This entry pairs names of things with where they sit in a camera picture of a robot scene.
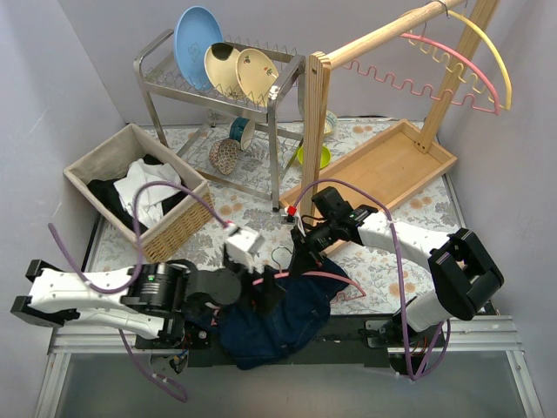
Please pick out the lime green bowl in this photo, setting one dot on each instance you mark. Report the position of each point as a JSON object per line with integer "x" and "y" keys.
{"x": 325, "y": 157}

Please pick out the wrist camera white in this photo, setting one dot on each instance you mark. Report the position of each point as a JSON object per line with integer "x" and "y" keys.
{"x": 290, "y": 216}
{"x": 242, "y": 245}

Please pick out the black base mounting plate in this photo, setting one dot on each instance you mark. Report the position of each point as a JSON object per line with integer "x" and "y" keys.
{"x": 345, "y": 339}

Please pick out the dark blue denim skirt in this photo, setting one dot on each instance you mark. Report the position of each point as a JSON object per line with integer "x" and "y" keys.
{"x": 253, "y": 340}

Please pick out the wooden clothes rack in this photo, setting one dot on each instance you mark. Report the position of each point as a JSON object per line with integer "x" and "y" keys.
{"x": 394, "y": 165}

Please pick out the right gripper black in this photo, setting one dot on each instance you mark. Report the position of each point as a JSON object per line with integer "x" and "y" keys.
{"x": 302, "y": 244}

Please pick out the black cloth garment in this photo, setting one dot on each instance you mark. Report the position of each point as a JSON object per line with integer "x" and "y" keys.
{"x": 155, "y": 202}

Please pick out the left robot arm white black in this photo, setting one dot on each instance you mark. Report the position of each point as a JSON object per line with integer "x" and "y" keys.
{"x": 154, "y": 305}

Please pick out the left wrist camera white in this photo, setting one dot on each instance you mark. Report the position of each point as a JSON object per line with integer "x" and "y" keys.
{"x": 242, "y": 245}

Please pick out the cream floral plate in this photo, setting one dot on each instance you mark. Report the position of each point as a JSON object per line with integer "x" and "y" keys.
{"x": 256, "y": 74}

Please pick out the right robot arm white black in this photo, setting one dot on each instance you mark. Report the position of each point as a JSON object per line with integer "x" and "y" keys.
{"x": 465, "y": 277}

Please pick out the floral table mat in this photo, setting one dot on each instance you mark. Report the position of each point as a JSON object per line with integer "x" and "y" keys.
{"x": 374, "y": 269}

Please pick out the steel dish rack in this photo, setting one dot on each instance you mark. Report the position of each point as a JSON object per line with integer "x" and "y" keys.
{"x": 165, "y": 80}

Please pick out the teal cup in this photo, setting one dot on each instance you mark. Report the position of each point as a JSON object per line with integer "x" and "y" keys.
{"x": 241, "y": 132}

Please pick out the floral white bowl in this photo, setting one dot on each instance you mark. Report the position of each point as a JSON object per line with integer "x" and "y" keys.
{"x": 331, "y": 122}

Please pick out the blue plate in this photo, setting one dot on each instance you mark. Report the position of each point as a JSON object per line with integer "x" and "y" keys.
{"x": 196, "y": 30}

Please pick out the cream plate dark spot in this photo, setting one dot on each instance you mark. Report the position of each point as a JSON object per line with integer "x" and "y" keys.
{"x": 220, "y": 67}

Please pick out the yellow wavy hanger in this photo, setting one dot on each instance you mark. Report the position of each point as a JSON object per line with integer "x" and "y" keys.
{"x": 483, "y": 48}

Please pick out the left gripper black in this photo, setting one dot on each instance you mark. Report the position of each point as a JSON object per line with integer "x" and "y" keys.
{"x": 265, "y": 287}

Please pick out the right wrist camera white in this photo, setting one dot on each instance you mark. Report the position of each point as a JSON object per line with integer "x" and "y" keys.
{"x": 290, "y": 216}

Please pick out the wicker laundry basket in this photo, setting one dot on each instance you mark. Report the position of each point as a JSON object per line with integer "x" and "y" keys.
{"x": 111, "y": 160}

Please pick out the patterned red bowl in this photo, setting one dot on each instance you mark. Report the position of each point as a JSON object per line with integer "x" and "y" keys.
{"x": 223, "y": 155}

